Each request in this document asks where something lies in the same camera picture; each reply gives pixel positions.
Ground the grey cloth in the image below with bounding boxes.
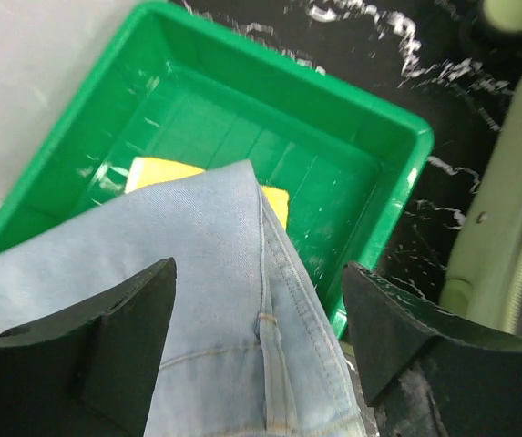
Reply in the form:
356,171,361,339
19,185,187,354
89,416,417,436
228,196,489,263
0,162,365,436

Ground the yellow towel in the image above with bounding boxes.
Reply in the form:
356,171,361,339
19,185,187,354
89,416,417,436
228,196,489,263
124,157,290,229

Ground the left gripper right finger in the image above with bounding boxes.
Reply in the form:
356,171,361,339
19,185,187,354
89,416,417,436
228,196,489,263
342,262,522,436

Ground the green plastic tray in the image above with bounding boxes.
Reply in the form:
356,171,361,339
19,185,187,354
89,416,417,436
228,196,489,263
0,2,434,334

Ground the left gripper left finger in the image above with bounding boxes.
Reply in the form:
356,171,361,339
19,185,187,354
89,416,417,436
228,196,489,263
0,259,177,436

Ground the green hard-shell suitcase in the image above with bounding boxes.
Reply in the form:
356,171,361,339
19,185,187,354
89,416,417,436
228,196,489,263
439,1,522,333

